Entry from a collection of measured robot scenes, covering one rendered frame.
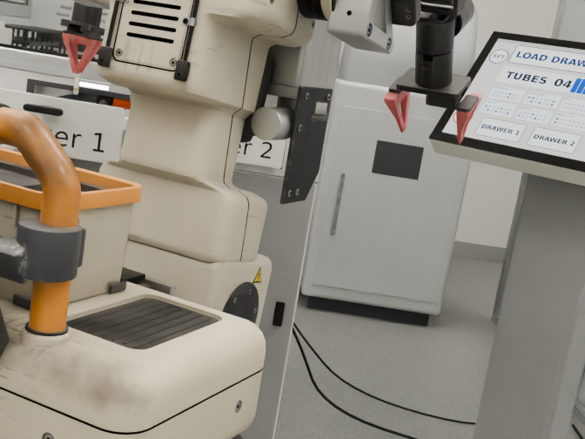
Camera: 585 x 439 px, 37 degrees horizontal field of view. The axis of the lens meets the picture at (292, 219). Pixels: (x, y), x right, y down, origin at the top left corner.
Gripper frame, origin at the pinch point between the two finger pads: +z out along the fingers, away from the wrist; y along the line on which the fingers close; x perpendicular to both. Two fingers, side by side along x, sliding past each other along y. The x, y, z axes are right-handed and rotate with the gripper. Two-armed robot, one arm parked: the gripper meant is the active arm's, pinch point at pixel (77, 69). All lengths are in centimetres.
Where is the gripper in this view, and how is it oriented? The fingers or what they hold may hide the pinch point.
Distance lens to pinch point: 185.4
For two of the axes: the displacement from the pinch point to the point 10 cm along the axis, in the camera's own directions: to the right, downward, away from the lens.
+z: -2.0, 9.7, 1.2
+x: 9.7, 2.2, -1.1
